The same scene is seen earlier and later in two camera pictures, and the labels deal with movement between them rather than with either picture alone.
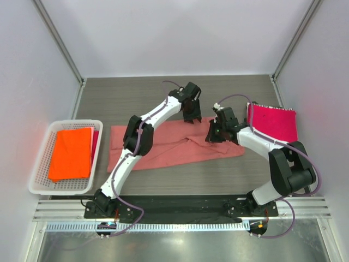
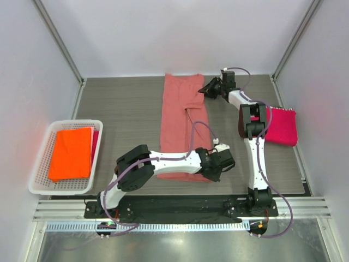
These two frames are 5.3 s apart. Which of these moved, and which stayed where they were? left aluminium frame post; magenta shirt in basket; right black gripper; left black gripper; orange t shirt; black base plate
Moved: right black gripper; left black gripper
Stayed: black base plate; orange t shirt; magenta shirt in basket; left aluminium frame post
